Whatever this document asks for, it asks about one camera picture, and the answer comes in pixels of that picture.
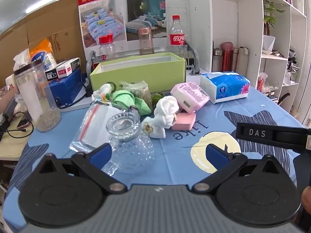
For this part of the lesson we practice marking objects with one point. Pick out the orange blue paper cup package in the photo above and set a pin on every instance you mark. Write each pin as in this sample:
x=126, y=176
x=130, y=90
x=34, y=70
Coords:
x=45, y=55

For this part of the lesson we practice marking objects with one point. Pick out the red thermos flask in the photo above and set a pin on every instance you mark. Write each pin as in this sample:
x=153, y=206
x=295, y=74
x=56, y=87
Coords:
x=226, y=58

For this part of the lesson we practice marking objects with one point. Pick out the clear zip bag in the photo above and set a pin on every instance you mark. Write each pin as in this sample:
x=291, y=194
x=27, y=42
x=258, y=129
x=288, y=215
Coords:
x=92, y=126

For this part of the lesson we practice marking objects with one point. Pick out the person's right hand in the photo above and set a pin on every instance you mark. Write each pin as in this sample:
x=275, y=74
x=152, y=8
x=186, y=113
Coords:
x=306, y=199

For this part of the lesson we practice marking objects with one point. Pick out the small white printed cloth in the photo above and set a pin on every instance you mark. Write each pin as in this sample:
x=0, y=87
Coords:
x=102, y=92

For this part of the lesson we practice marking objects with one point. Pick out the clear pink-tinted glass bottle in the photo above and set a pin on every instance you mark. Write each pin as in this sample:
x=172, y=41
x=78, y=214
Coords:
x=146, y=41

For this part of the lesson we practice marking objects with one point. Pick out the clear glass mug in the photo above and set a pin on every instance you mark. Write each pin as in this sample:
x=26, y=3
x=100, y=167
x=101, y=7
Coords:
x=131, y=148

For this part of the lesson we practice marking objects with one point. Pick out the steel thermos flask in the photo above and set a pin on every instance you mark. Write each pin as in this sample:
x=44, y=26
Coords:
x=217, y=59

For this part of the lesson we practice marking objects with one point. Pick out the white flower sock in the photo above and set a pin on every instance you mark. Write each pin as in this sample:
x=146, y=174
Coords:
x=151, y=128

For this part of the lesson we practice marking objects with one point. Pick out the blue box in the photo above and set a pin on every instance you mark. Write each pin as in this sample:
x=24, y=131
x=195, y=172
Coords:
x=68, y=87

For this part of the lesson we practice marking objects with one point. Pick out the green cardboard box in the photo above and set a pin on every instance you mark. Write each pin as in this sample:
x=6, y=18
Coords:
x=136, y=77

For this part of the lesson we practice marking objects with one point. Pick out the green striped ball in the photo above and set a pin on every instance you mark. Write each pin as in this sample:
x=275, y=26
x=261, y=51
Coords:
x=158, y=98

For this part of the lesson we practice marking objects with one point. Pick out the small black white box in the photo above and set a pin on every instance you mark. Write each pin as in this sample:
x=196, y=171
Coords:
x=51, y=75

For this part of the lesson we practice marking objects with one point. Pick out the blue tissue pack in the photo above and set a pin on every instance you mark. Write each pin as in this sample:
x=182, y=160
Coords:
x=226, y=87

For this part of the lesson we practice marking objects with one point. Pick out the red cap clear jar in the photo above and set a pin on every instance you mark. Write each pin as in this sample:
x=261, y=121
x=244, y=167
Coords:
x=107, y=48

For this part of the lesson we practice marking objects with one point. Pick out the pink sponge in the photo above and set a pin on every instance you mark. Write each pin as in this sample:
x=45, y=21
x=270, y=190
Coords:
x=184, y=122

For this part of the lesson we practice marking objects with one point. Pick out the blue printed tablecloth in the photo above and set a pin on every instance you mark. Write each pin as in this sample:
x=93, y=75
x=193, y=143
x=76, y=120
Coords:
x=255, y=106

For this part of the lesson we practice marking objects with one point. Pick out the beige thermos flask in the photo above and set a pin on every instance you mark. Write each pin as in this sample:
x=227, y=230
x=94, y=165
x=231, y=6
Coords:
x=242, y=62

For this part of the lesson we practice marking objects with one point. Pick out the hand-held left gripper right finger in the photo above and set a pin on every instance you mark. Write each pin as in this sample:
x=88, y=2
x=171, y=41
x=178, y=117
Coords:
x=216, y=156

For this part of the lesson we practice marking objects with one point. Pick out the green cloth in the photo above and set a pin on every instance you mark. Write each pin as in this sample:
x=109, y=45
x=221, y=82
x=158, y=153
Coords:
x=126, y=99

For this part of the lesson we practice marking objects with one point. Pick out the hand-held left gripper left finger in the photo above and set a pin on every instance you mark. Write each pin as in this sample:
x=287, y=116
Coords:
x=100, y=154

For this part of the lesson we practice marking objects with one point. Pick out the bedding wall poster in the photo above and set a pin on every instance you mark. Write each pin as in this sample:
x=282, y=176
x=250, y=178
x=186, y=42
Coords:
x=104, y=21

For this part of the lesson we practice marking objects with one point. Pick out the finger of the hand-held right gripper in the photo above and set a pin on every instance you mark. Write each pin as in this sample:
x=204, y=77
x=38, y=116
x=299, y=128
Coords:
x=257, y=133

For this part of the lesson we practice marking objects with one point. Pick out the black white red-label box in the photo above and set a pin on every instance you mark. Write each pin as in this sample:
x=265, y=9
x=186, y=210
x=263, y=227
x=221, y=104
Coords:
x=69, y=68

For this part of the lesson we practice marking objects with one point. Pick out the red label cola bottle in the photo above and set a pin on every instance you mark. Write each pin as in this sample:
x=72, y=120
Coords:
x=177, y=38

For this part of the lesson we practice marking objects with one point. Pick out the white plush towel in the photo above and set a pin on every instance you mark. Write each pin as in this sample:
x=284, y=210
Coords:
x=166, y=109

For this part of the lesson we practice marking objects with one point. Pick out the tall clear plastic jar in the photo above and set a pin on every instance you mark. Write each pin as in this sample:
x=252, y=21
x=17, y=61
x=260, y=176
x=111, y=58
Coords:
x=34, y=97

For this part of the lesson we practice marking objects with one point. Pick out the pink tissue pack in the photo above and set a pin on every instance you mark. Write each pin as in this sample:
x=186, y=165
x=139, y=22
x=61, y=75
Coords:
x=189, y=94

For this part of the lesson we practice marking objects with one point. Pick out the green potted plant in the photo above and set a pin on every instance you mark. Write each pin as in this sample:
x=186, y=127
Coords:
x=271, y=14

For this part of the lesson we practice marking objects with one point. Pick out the brown cardboard sheet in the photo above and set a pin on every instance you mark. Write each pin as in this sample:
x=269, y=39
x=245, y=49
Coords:
x=48, y=21

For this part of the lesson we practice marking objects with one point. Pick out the clear packet of sticks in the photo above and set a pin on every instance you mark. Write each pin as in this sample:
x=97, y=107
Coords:
x=139, y=89

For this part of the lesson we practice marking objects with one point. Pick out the white shelf unit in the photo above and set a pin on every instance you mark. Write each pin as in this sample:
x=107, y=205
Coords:
x=226, y=17

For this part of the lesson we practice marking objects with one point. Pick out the white plant pot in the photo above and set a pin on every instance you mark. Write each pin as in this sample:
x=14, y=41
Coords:
x=268, y=42

